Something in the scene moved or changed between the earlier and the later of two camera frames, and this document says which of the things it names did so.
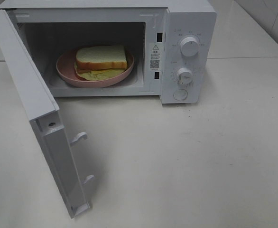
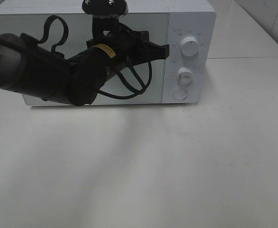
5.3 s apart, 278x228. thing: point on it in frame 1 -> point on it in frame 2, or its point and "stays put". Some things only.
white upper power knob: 189,46 stays put
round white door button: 180,94 stays put
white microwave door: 43,113 -> 141,83
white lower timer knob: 184,77 stays put
